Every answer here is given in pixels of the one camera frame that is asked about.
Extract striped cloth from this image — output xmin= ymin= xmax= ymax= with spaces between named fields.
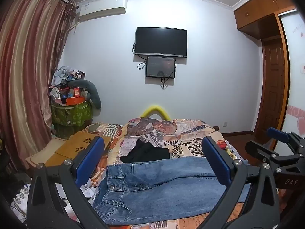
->
xmin=86 ymin=122 xmax=122 ymax=139

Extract pile of clothes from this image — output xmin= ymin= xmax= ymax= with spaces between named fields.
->
xmin=49 ymin=65 xmax=86 ymax=105

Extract white crumpled paper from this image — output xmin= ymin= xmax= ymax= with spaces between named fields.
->
xmin=80 ymin=182 xmax=99 ymax=199

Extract wooden lap desk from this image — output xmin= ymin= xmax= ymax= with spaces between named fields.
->
xmin=55 ymin=132 xmax=113 ymax=163

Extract green fabric storage box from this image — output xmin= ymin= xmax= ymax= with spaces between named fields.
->
xmin=51 ymin=100 xmax=92 ymax=127

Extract black garment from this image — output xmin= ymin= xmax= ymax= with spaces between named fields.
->
xmin=120 ymin=139 xmax=171 ymax=164

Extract orange box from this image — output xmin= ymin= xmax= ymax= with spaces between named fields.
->
xmin=66 ymin=97 xmax=85 ymax=106

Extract small black monitor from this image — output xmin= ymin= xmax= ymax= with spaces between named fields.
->
xmin=146 ymin=56 xmax=176 ymax=79

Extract bed with printed cover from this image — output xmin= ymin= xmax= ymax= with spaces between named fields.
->
xmin=79 ymin=117 xmax=250 ymax=229

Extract striped red curtain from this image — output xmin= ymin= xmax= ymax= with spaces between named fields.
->
xmin=0 ymin=0 xmax=78 ymax=172

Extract black wall television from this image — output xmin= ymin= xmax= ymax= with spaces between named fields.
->
xmin=134 ymin=26 xmax=187 ymax=59

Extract grey long pillow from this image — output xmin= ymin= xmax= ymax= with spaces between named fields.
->
xmin=68 ymin=79 xmax=102 ymax=109

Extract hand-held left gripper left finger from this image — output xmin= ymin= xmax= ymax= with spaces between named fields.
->
xmin=27 ymin=136 xmax=108 ymax=229

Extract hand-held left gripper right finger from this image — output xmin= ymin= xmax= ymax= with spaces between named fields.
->
xmin=200 ymin=136 xmax=280 ymax=229

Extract beige cardboard sheet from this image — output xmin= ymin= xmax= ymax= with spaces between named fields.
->
xmin=25 ymin=138 xmax=72 ymax=170

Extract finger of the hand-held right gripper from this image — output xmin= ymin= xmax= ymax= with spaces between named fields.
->
xmin=245 ymin=141 xmax=305 ymax=166
xmin=266 ymin=127 xmax=305 ymax=153

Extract brown wooden door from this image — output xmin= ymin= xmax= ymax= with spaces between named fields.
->
xmin=254 ymin=36 xmax=290 ymax=146

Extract white air conditioner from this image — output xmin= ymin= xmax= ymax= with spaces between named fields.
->
xmin=77 ymin=0 xmax=128 ymax=21

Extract white sliding wardrobe door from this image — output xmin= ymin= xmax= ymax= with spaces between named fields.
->
xmin=274 ymin=10 xmax=305 ymax=158

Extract wooden overhead cabinet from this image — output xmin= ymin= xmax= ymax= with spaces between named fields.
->
xmin=234 ymin=0 xmax=298 ymax=40

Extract yellow foam tube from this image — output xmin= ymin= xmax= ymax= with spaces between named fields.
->
xmin=142 ymin=105 xmax=170 ymax=120

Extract blue denim pants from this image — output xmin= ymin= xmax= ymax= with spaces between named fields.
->
xmin=92 ymin=156 xmax=227 ymax=226

